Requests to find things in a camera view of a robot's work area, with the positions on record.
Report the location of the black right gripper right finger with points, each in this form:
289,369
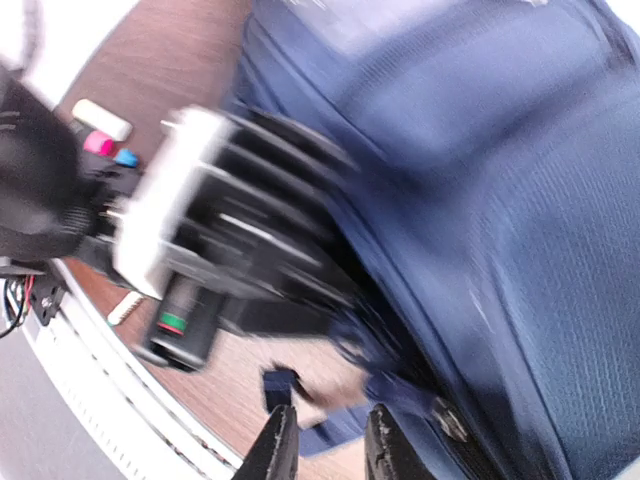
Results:
388,453

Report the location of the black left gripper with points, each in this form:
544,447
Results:
229,229

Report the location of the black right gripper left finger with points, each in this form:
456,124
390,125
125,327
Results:
275,453

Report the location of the navy blue student backpack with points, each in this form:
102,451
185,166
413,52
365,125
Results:
495,207

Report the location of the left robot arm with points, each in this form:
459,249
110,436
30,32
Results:
57,200

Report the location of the blue cap marker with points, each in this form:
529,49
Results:
126,158

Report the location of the pink highlighter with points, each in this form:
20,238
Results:
98,143

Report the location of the yellow highlighter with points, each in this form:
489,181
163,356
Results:
102,119

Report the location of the aluminium front rail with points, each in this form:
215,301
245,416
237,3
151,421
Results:
135,421

